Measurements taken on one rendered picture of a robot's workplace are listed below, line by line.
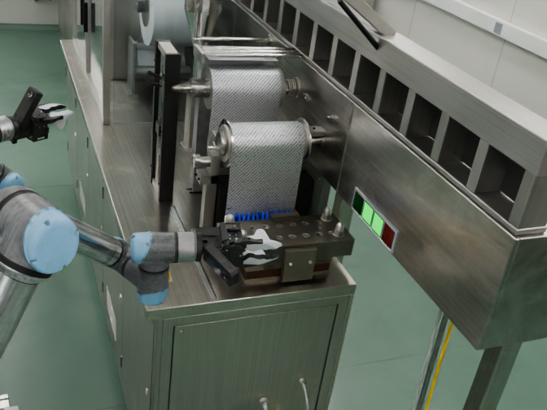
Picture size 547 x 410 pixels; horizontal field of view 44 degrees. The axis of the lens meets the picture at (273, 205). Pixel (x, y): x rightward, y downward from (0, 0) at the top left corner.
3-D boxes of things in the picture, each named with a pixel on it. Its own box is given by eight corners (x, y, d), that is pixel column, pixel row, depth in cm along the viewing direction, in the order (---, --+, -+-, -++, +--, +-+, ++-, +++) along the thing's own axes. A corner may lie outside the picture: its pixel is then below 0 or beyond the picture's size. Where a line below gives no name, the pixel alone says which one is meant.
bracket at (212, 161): (190, 232, 225) (196, 149, 210) (208, 230, 227) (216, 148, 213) (194, 240, 221) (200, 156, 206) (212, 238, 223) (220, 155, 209)
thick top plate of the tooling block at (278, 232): (215, 238, 210) (216, 222, 207) (330, 228, 225) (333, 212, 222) (230, 268, 197) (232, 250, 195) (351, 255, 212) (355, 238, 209)
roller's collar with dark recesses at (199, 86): (186, 93, 224) (188, 75, 221) (204, 93, 226) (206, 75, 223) (191, 101, 219) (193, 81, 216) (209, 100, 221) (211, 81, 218)
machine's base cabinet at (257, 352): (67, 177, 432) (63, 45, 390) (166, 172, 455) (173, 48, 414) (144, 516, 231) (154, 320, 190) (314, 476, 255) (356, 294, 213)
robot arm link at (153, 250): (129, 254, 167) (130, 224, 163) (174, 254, 170) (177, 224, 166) (130, 272, 160) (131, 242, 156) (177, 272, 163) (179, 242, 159)
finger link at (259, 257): (275, 242, 174) (242, 238, 171) (279, 259, 170) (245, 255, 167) (272, 250, 176) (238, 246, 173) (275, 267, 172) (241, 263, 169)
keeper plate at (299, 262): (279, 278, 206) (284, 248, 201) (309, 275, 210) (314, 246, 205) (282, 283, 204) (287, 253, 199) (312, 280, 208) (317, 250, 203)
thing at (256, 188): (225, 217, 213) (230, 164, 204) (293, 211, 221) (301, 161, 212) (225, 218, 212) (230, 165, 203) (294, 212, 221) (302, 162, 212)
